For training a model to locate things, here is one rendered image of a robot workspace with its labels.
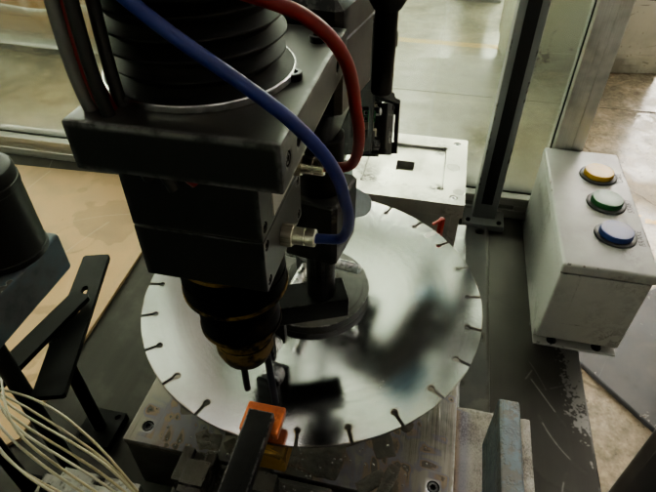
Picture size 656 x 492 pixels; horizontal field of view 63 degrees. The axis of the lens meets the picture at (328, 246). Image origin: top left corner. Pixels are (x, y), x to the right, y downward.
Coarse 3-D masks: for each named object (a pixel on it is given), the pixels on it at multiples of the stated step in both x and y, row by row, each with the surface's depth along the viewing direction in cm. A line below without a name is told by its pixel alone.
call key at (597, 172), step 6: (588, 168) 78; (594, 168) 78; (600, 168) 78; (606, 168) 78; (588, 174) 77; (594, 174) 76; (600, 174) 76; (606, 174) 76; (612, 174) 76; (594, 180) 76; (600, 180) 76; (606, 180) 76
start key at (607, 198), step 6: (594, 192) 73; (600, 192) 73; (606, 192) 73; (612, 192) 73; (594, 198) 72; (600, 198) 72; (606, 198) 72; (612, 198) 72; (618, 198) 72; (594, 204) 72; (600, 204) 71; (606, 204) 71; (612, 204) 71; (618, 204) 71; (612, 210) 71
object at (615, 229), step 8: (608, 224) 68; (616, 224) 68; (624, 224) 68; (600, 232) 67; (608, 232) 66; (616, 232) 66; (624, 232) 66; (632, 232) 66; (608, 240) 66; (616, 240) 66; (624, 240) 66; (632, 240) 66
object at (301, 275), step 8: (288, 256) 50; (296, 256) 49; (296, 264) 50; (304, 264) 48; (336, 264) 49; (344, 264) 49; (352, 264) 48; (296, 272) 48; (304, 272) 48; (352, 272) 49; (296, 280) 47; (304, 280) 48
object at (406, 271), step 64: (384, 256) 57; (448, 256) 57; (192, 320) 50; (384, 320) 50; (448, 320) 50; (192, 384) 45; (256, 384) 45; (320, 384) 45; (384, 384) 45; (448, 384) 45
